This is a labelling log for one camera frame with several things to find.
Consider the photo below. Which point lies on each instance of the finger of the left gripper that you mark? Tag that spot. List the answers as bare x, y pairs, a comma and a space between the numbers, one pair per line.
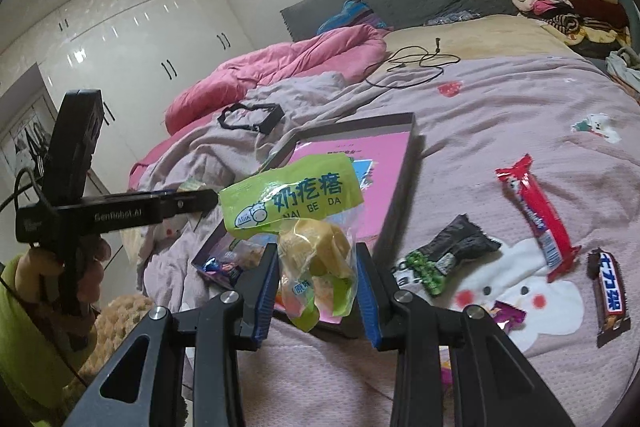
174, 203

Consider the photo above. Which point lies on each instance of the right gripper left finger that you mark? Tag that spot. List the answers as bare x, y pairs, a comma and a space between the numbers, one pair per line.
140, 385

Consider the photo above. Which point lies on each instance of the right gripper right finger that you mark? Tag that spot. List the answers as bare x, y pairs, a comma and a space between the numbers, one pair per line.
494, 384

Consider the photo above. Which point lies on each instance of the green milk snack bag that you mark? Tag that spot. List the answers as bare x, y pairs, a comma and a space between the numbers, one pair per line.
312, 206

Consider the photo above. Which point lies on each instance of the purple biscuit snack pack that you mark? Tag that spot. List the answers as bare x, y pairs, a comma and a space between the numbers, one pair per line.
506, 316

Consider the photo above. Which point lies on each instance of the dark green pea snack pack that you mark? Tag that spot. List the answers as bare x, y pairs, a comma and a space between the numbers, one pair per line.
431, 266

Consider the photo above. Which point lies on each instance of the brown Snickers bar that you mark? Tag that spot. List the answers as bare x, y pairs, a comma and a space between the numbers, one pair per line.
609, 292

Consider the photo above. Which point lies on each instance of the red wrapped snack bar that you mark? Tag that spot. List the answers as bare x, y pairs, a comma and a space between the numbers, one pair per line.
549, 230

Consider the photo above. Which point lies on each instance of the white wardrobe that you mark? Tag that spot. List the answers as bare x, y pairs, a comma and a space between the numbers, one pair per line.
141, 54

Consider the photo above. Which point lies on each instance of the mauve bed blanket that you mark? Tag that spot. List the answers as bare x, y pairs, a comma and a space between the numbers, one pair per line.
583, 135

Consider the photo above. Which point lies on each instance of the pink duvet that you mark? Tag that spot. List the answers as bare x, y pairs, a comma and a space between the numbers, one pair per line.
350, 51

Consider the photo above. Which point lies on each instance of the blue purple pillow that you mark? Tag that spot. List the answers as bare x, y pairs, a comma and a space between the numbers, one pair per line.
353, 13

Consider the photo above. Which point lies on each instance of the pile of folded clothes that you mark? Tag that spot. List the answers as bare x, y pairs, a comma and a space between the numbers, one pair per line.
591, 28

